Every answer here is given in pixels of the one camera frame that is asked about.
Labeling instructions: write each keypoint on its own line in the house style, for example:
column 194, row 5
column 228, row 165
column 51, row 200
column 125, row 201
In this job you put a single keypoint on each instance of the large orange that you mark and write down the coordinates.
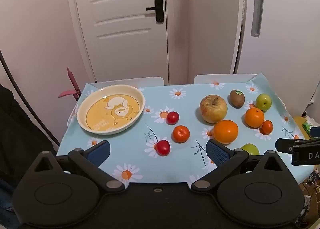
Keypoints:
column 225, row 131

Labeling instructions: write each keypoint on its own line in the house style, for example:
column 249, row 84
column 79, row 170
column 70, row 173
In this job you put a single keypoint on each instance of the green packet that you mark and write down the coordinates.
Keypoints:
column 307, row 127

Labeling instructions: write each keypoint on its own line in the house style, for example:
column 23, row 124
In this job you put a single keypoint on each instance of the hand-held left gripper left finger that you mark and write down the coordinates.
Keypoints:
column 100, row 152

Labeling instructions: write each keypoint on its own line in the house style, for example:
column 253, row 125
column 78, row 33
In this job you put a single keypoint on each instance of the medium orange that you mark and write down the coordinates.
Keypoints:
column 254, row 117

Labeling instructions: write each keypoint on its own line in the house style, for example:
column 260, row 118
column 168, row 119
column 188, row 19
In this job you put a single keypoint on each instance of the white cabinet door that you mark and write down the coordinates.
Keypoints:
column 282, row 44

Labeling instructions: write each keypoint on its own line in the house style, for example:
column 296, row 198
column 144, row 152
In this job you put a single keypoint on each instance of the green apple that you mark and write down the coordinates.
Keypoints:
column 263, row 102
column 250, row 149

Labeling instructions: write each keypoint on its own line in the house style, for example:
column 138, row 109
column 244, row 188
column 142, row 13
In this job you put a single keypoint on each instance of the white chair back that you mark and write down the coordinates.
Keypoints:
column 220, row 78
column 130, row 81

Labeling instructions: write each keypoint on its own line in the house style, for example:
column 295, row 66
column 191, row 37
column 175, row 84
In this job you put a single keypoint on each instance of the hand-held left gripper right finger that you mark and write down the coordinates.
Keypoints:
column 216, row 152

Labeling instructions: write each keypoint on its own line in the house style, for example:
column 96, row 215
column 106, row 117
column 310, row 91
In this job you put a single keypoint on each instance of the brown kiwi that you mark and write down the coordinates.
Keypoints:
column 236, row 98

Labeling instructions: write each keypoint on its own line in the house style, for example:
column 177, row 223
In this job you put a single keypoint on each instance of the small tangerine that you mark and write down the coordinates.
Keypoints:
column 181, row 134
column 267, row 127

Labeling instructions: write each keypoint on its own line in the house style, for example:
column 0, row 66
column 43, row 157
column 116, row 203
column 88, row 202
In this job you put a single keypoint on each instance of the large yellow apple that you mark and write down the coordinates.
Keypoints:
column 213, row 109

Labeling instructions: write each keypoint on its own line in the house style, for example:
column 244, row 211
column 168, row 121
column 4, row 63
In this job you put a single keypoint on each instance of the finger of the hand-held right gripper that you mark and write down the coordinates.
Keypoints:
column 315, row 132
column 300, row 155

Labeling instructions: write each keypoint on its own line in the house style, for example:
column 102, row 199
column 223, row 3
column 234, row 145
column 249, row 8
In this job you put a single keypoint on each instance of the dark cloth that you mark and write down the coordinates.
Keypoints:
column 17, row 131

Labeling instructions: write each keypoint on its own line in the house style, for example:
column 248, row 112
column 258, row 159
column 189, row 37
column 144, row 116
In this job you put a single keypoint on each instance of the blue daisy print tablecloth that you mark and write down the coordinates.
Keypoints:
column 140, row 131

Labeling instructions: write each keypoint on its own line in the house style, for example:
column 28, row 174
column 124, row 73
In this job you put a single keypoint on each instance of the red cherry tomato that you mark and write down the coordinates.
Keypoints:
column 163, row 148
column 172, row 118

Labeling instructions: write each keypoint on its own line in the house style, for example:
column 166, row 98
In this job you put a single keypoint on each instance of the cream and yellow plate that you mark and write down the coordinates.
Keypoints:
column 110, row 109

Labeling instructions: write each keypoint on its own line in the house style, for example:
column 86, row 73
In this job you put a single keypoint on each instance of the white panelled door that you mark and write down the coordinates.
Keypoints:
column 120, row 26

